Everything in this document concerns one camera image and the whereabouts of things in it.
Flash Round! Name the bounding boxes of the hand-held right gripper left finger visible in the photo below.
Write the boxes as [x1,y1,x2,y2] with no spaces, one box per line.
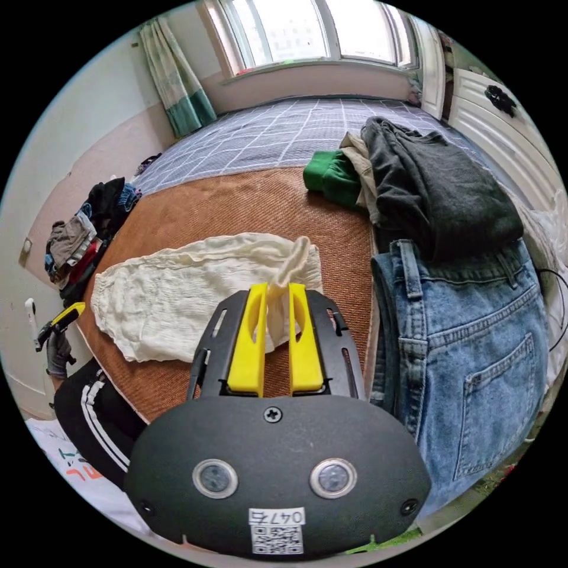
[227,283,269,397]

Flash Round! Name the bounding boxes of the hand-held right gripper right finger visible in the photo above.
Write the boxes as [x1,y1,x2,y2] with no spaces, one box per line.
[289,283,324,395]

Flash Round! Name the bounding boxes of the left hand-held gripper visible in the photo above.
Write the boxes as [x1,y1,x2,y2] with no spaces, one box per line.
[35,302,86,353]

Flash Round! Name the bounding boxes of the white shorts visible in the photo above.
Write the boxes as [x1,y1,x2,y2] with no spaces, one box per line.
[90,231,324,364]

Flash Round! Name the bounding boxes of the person's left hand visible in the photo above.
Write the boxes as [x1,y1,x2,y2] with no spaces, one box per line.
[46,330,77,379]

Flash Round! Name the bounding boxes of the pile of dark mixed clothes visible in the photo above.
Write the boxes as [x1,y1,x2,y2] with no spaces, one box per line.
[43,176,142,308]

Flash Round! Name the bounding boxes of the person's body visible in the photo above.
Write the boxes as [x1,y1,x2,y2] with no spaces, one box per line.
[25,358,154,535]

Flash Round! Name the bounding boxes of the bed with woven mat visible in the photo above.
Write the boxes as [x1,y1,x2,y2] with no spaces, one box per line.
[74,95,502,425]

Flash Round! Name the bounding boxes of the pile of clothes with jeans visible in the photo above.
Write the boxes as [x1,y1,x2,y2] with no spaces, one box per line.
[303,116,551,520]

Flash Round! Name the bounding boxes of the green and white curtain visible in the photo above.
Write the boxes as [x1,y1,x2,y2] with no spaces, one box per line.
[138,17,218,139]

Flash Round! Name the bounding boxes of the window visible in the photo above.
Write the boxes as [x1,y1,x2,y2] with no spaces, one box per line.
[198,0,421,86]

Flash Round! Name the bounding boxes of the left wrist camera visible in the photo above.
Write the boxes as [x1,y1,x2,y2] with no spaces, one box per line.
[24,298,41,352]

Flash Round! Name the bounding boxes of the black cable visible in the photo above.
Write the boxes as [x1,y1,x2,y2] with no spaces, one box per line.
[531,266,568,353]

